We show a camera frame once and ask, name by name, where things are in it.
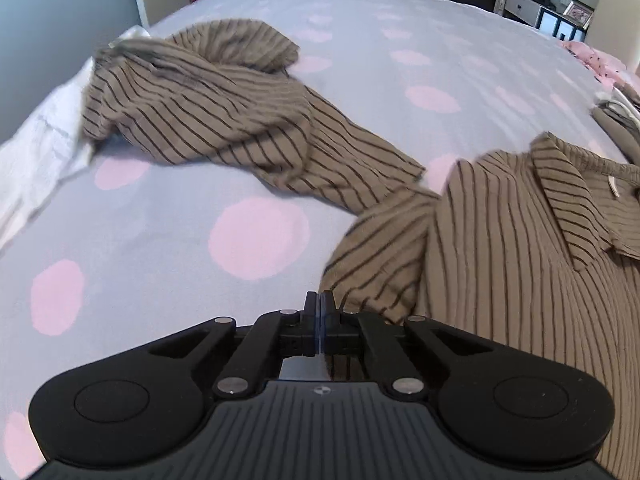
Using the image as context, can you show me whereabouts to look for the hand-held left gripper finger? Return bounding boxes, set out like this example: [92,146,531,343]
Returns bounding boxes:
[319,290,494,400]
[150,290,321,400]

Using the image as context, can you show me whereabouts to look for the tan striped shirt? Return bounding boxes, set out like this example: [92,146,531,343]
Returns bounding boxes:
[322,131,640,480]

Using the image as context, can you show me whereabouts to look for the tan striped pants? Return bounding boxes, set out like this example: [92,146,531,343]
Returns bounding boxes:
[80,18,427,216]

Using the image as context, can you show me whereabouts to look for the grey pink-dotted bedspread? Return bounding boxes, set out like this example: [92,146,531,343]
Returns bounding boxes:
[0,0,640,480]

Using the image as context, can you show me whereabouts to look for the white cloth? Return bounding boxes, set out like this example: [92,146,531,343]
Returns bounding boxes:
[0,27,151,251]

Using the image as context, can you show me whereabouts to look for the taupe folded garment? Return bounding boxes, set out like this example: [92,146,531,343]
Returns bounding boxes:
[591,102,640,162]

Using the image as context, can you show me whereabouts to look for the light grey folded garment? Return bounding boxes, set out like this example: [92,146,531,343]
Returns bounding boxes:
[595,84,640,123]

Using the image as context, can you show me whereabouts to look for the white drawer cabinet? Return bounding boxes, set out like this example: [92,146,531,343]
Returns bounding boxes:
[492,0,557,29]

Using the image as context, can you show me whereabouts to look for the black framed storage cube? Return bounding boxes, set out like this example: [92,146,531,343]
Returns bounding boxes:
[535,6,587,43]

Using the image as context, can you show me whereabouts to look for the beige padded headboard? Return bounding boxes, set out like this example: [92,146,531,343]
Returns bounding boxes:
[584,0,640,73]

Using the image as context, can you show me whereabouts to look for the picture frame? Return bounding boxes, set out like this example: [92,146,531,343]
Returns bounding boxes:
[564,0,595,29]

